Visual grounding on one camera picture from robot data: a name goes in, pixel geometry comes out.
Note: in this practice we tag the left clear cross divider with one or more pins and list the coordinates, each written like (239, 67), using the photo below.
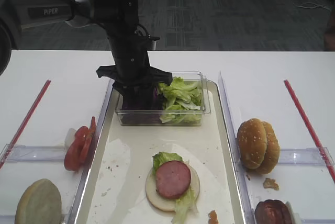
(23, 153)

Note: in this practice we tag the bottom bun on tray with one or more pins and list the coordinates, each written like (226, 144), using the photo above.
(164, 204)

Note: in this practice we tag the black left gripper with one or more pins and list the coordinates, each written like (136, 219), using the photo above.
(132, 68)

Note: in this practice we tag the purple cabbage leaves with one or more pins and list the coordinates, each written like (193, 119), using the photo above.
(140, 117)

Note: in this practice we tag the right clear long divider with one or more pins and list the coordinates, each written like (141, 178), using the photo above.
(239, 172)

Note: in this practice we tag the tomato slice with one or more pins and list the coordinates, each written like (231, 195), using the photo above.
(72, 158)
(88, 140)

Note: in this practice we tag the bread crumb right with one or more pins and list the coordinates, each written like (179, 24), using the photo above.
(270, 184)

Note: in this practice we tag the clear cross divider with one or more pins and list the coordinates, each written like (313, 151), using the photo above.
(23, 153)
(308, 156)

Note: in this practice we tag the pink meat patty slice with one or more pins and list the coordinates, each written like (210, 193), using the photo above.
(172, 179)

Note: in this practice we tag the pale bun bottom left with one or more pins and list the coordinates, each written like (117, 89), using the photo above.
(40, 203)

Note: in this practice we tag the red rail strip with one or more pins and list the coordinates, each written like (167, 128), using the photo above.
(310, 129)
(24, 122)

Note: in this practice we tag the food scrap on tray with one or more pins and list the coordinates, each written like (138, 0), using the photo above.
(212, 218)

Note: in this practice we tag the lettuce leaf under patty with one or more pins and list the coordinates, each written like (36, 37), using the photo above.
(186, 202)

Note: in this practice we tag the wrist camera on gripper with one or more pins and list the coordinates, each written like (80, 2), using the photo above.
(149, 43)

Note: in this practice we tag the back tomato slice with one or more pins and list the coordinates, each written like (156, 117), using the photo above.
(88, 140)

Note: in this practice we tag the right clear cross divider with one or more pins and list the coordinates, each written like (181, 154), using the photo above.
(308, 156)

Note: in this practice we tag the sesame bun back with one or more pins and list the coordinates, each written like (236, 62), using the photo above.
(272, 153)

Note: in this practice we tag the sesame bun front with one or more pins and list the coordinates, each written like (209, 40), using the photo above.
(252, 143)

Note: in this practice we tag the clear plastic salad container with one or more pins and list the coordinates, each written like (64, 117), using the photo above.
(192, 76)

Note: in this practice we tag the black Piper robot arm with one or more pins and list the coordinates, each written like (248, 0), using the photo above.
(118, 18)

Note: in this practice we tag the green lettuce pile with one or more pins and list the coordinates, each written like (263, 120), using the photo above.
(183, 102)

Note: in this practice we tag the dark meat patties stack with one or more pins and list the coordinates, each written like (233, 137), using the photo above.
(272, 212)

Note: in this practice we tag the sesame bun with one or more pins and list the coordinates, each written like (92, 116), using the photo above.
(272, 153)
(252, 143)

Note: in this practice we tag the right red rail strip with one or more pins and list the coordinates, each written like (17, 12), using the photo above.
(310, 129)

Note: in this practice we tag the white metal tray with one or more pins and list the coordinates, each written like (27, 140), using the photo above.
(115, 192)

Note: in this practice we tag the white pusher behind tomato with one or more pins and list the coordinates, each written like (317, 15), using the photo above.
(68, 139)

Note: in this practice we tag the left red rail strip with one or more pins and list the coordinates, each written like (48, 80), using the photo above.
(24, 122)

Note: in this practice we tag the front tomato slice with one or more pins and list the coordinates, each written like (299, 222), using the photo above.
(72, 158)

